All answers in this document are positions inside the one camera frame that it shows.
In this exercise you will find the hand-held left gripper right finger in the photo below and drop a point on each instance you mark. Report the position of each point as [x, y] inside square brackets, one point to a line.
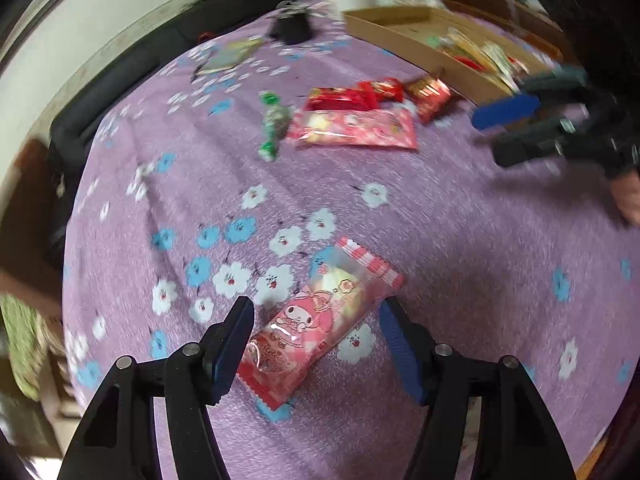
[397, 350]

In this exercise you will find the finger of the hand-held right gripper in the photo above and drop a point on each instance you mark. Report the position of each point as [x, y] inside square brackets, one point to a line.
[505, 111]
[530, 145]

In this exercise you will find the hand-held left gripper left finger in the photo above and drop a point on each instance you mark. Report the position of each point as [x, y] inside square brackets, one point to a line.
[232, 355]

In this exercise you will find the snack packets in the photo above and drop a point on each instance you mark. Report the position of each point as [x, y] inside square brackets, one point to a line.
[505, 67]

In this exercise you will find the pink cartoon snack packet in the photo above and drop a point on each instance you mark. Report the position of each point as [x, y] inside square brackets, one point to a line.
[310, 320]

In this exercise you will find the cardboard box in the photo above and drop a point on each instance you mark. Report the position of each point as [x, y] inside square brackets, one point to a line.
[390, 17]

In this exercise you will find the person's right hand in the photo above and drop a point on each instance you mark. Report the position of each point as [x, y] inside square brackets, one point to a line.
[629, 200]

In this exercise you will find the biscuit packet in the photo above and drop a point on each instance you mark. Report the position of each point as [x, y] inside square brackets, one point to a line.
[467, 44]

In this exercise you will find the dark red snack packet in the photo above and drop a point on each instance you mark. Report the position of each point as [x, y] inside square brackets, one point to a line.
[427, 95]

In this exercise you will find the green candy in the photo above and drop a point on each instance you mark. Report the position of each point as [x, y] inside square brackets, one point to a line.
[274, 120]
[434, 40]

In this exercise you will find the red candy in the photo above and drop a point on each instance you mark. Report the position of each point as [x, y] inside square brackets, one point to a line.
[389, 89]

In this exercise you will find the purple floral tablecloth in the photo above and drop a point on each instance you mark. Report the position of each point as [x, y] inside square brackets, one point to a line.
[450, 235]

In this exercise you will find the pink red snack packet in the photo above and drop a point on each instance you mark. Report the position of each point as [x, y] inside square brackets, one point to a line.
[355, 127]

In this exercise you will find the green blanket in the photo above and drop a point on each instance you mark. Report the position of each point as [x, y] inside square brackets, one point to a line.
[22, 340]

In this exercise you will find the black cylindrical device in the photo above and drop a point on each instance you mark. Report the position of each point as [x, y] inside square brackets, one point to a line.
[291, 30]

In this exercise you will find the brown armchair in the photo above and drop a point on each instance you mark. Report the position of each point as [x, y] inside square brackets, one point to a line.
[25, 210]

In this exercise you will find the notebook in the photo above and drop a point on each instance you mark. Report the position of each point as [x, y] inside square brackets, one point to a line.
[230, 56]

